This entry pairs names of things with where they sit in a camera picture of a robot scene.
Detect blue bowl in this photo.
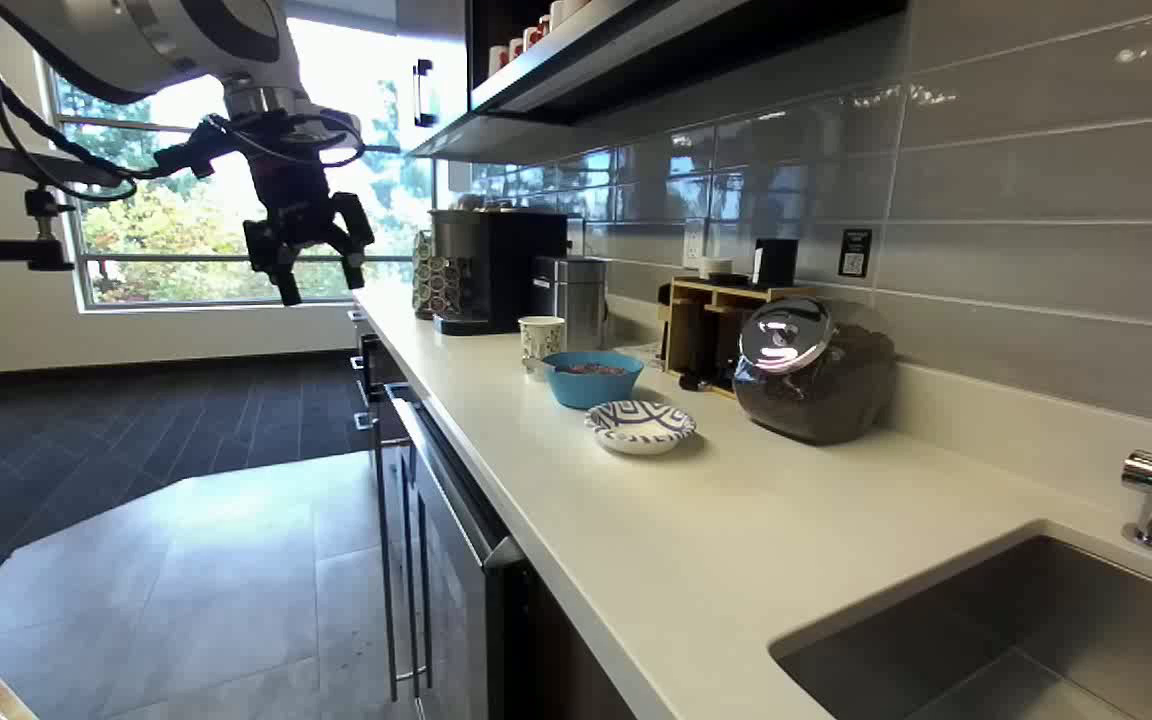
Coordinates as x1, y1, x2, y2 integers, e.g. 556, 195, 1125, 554
544, 348, 646, 418

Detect stainless steel sink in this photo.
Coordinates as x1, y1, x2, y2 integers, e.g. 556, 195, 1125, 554
766, 522, 1152, 720

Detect dark coffee machine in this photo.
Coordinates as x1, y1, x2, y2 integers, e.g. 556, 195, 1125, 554
427, 206, 570, 339

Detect dark wall shelf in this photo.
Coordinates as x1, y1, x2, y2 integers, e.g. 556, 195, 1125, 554
408, 0, 912, 167

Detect wall power outlet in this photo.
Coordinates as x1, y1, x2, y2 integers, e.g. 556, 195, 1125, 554
834, 225, 877, 281

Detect dark wooden base cabinets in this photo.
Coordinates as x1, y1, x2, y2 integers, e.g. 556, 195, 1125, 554
347, 315, 638, 720

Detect metal canister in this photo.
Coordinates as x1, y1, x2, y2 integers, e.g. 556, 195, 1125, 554
546, 252, 613, 355

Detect glass jar of coffee beans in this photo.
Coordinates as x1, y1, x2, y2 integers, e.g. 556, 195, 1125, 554
727, 296, 901, 449

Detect large window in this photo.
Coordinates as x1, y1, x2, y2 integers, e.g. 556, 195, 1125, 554
49, 11, 441, 311

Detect patterned plate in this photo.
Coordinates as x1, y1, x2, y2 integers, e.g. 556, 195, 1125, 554
585, 396, 699, 466

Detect wooden countertop organizer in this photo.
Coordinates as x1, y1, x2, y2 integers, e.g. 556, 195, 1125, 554
655, 271, 790, 396

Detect small black box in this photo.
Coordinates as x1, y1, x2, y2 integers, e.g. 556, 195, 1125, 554
749, 235, 800, 294

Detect dishwasher front with handle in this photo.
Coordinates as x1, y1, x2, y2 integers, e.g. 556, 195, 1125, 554
368, 382, 528, 720

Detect patterned bag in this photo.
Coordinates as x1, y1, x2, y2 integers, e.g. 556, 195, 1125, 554
408, 234, 447, 324

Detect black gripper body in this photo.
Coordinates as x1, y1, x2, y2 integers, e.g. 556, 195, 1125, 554
221, 109, 378, 270

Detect black camera tripod mount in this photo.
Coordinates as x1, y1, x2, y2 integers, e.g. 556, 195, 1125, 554
0, 133, 87, 276

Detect white paper cup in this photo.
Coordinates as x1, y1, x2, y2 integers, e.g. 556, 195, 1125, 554
514, 311, 570, 382

